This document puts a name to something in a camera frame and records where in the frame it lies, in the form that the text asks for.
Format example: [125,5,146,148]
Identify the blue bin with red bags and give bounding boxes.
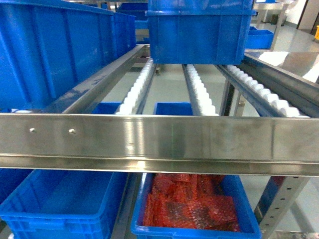
[131,173,262,239]

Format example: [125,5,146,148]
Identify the blue bin on upper shelf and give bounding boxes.
[146,0,256,65]

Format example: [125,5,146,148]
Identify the large blue bin upper left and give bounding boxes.
[0,0,136,109]

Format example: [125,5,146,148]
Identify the empty blue bin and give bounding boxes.
[0,170,128,239]

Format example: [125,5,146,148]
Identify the red bubble wrap bags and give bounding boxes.
[143,173,240,232]

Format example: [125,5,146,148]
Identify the stainless steel flow rack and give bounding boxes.
[0,47,319,239]

